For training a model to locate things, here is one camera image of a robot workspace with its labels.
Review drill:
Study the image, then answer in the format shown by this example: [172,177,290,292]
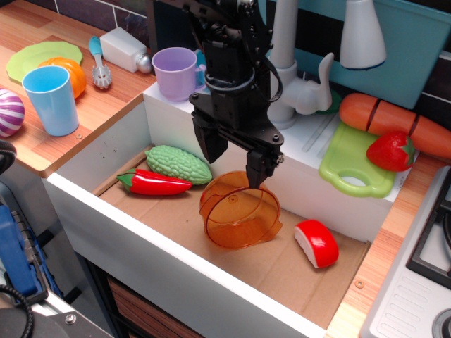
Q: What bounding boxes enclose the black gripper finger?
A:
[246,149,284,189]
[192,113,228,163]

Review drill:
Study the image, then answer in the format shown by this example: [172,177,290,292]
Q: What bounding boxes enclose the green toy bitter gourd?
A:
[144,145,213,185]

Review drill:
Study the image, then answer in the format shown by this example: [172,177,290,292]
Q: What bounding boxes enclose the green toy cutting board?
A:
[319,122,396,198]

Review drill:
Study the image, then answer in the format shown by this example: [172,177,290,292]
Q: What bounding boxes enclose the orange toy pumpkin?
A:
[39,56,87,99]

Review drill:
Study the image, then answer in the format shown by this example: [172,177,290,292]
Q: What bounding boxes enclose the red toy strawberry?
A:
[366,131,415,172]

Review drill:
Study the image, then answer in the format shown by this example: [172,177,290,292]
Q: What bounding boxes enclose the teal plastic bin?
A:
[295,1,450,109]

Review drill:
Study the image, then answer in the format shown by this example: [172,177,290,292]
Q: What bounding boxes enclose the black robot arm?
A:
[181,1,283,189]

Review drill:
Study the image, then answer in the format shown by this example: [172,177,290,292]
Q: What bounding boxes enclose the green plastic plate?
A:
[6,42,83,83]

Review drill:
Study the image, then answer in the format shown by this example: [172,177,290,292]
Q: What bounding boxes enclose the red toy apple half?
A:
[295,220,339,269]

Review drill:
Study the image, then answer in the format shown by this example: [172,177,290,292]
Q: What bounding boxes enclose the blue clamp device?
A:
[1,184,48,305]

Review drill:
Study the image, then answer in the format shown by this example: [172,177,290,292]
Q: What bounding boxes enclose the red toy chili pepper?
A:
[116,168,192,196]

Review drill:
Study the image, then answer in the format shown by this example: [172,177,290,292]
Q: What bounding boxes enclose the purple plastic cup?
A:
[152,47,206,102]

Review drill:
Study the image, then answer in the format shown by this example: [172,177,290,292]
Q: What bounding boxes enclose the orange transparent plastic pot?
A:
[199,171,282,249]

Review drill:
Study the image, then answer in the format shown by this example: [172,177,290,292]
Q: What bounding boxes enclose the purple white striped ball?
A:
[1,89,25,137]

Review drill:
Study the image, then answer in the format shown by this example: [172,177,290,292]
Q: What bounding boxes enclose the white toy faucet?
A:
[268,1,334,130]

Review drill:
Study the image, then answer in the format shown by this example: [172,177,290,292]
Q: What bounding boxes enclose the toy stove top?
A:
[359,166,450,337]

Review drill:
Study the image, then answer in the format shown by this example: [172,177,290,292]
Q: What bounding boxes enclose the black cable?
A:
[0,284,35,338]

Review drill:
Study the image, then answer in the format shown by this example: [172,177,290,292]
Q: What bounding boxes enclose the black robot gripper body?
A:
[190,42,283,154]

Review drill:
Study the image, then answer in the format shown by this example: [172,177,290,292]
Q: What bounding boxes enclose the cardboard sheet in sink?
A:
[93,175,370,329]

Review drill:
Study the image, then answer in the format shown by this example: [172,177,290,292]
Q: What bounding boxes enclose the white bottle with blue ring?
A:
[340,0,387,70]

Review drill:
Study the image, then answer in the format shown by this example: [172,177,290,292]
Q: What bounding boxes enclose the light blue plastic cup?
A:
[22,65,79,137]

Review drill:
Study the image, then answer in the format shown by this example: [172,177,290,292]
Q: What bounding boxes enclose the white toy salt shaker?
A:
[100,27,152,74]

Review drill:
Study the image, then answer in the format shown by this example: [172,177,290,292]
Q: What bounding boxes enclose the blue handled pasta spoon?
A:
[89,36,112,89]

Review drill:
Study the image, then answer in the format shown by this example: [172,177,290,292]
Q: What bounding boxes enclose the orange toy carrot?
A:
[339,93,450,160]

